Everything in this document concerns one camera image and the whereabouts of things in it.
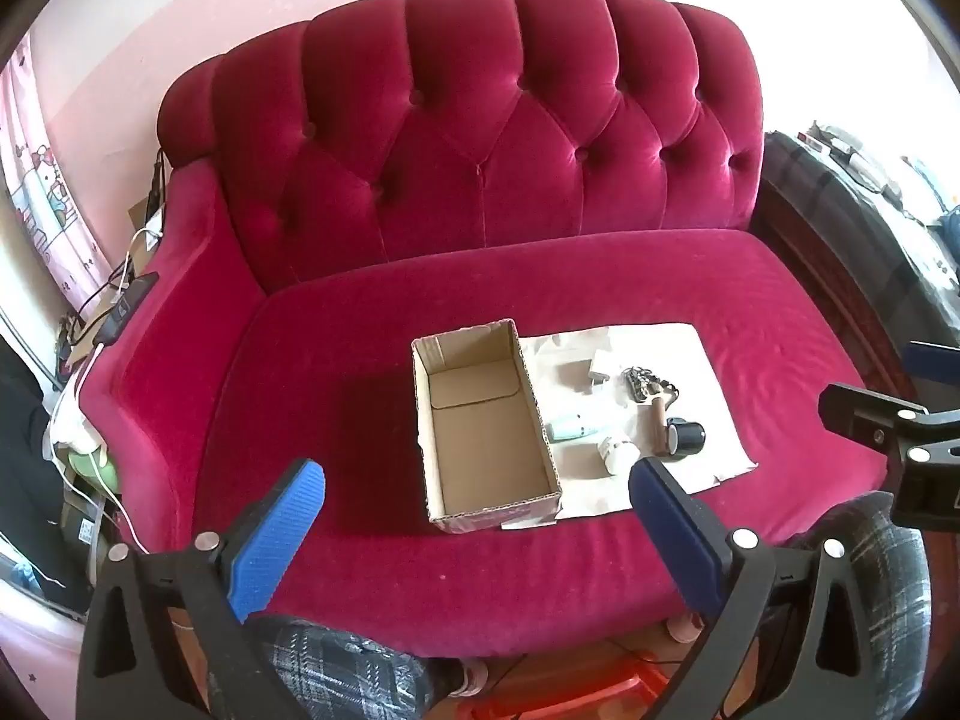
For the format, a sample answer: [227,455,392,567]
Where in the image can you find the black cable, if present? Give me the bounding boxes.
[148,148,170,220]

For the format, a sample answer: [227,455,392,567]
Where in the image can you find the black glossy jar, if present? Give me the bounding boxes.
[667,417,707,458]

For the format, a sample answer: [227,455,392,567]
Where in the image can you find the white cable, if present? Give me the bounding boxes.
[45,225,162,550]

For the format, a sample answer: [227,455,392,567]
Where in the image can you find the green round object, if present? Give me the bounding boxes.
[64,446,121,497]

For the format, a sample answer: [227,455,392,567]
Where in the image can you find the light blue bottle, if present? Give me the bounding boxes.
[545,411,601,443]

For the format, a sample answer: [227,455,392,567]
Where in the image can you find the brown carton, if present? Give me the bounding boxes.
[126,199,162,241]

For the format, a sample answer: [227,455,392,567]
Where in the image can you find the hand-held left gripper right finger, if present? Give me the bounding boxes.
[628,456,872,720]

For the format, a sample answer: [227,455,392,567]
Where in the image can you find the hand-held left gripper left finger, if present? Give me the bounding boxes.
[75,457,327,720]

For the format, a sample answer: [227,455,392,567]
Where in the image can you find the pink cartoon print curtain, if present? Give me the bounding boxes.
[0,52,113,316]

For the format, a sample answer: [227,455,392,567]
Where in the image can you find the black jacket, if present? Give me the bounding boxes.
[0,345,72,593]

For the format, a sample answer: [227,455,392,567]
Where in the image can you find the person's left leg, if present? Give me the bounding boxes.
[262,615,437,720]

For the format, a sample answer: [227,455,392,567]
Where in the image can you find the brown cosmetic tube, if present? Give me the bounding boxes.
[646,397,671,458]

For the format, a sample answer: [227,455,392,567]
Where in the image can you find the metal key bunch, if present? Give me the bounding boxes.
[621,366,680,406]

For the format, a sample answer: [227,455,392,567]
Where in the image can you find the red velvet tufted sofa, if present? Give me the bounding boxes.
[75,0,897,661]

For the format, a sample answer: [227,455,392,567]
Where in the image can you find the cardboard box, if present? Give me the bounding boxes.
[411,319,563,535]

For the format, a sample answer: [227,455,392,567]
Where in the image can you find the white wall charger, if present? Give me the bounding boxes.
[568,351,614,396]

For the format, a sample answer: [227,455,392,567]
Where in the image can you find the red plastic stool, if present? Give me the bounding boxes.
[465,652,676,720]

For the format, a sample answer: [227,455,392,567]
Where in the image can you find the white paper sheet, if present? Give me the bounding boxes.
[517,322,758,520]

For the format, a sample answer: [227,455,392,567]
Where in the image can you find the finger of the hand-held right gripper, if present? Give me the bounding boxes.
[904,341,960,374]
[817,382,960,527]

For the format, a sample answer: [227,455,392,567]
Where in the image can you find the black power strip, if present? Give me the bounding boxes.
[97,272,160,342]

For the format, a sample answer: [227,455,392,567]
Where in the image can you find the white cream jar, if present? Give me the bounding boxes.
[598,436,641,475]

